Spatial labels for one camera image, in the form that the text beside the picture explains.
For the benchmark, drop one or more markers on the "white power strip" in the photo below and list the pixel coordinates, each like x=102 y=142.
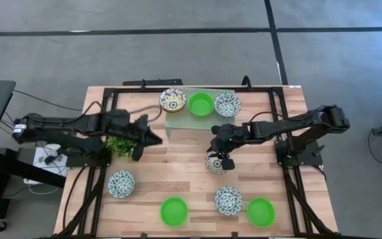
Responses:
x=40 y=152

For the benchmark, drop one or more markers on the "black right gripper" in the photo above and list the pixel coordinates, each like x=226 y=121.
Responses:
x=230 y=136

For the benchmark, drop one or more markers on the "black desk leg frame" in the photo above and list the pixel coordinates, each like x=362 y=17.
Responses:
x=18 y=167

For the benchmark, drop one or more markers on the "black flat bar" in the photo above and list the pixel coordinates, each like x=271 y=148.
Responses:
x=158 y=82

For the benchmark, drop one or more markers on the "small green artificial plant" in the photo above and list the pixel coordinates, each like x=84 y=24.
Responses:
x=119 y=147

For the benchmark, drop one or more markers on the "blue patterned mini bowl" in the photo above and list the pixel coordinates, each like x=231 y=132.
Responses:
x=228 y=200
x=227 y=105
x=121 y=184

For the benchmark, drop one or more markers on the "black caster wheel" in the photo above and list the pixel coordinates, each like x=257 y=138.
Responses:
x=0 y=226

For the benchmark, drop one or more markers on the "green plastic mini bowl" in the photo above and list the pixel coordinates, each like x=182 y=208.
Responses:
x=201 y=104
x=174 y=212
x=261 y=212

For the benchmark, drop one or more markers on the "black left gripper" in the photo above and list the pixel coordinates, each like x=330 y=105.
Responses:
x=128 y=127

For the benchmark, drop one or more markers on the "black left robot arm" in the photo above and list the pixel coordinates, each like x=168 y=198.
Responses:
x=61 y=124

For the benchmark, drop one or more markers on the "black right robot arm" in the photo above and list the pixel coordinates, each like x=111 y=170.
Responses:
x=297 y=127

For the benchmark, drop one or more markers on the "green perforated metal rack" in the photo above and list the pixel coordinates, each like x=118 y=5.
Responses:
x=191 y=122

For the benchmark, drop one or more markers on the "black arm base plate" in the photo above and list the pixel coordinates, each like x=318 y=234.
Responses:
x=310 y=161
x=78 y=162

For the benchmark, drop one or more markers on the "black aluminium table frame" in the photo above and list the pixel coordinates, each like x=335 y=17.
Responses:
x=109 y=93

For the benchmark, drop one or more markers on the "black table clamp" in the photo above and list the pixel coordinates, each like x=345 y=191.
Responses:
x=143 y=236
x=234 y=235

